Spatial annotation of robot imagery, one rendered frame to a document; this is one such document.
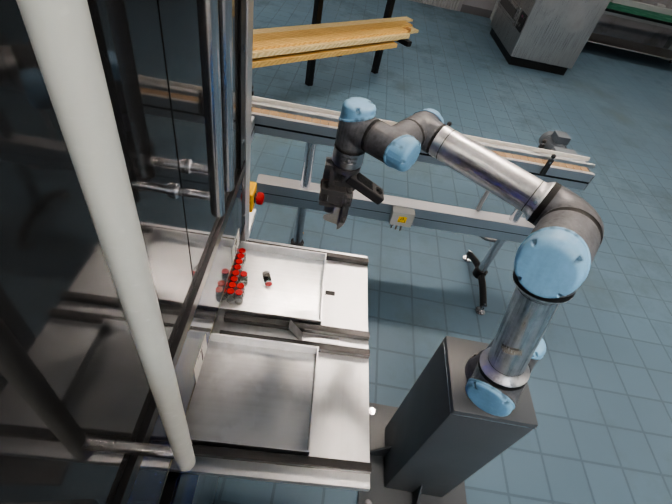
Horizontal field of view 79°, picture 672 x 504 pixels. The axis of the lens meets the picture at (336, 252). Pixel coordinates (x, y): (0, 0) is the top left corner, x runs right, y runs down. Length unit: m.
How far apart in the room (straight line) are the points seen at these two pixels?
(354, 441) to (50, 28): 0.95
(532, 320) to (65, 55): 0.85
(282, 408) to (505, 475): 1.37
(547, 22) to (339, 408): 6.24
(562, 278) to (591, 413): 1.85
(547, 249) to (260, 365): 0.71
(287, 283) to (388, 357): 1.10
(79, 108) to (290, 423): 0.88
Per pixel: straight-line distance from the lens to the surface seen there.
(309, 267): 1.29
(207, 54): 0.49
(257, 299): 1.19
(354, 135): 0.91
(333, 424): 1.04
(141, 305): 0.33
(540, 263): 0.80
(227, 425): 1.02
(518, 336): 0.95
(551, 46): 6.93
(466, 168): 0.95
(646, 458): 2.68
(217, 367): 1.08
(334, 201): 1.04
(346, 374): 1.10
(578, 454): 2.45
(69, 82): 0.23
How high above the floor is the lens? 1.83
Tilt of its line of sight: 45 degrees down
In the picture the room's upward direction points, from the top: 14 degrees clockwise
